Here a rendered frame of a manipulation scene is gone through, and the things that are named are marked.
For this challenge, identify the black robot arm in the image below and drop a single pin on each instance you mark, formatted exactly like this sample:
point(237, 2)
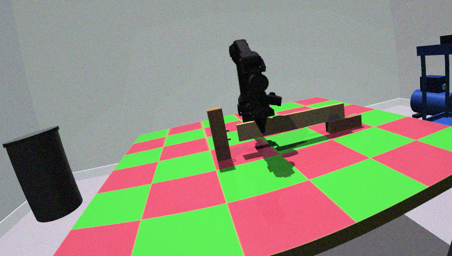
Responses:
point(249, 70)

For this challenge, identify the long wooden rail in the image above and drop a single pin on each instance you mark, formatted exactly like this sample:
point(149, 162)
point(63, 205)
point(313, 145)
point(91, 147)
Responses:
point(291, 121)

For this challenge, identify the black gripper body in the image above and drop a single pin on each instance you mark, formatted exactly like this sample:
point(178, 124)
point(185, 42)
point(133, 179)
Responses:
point(257, 105)

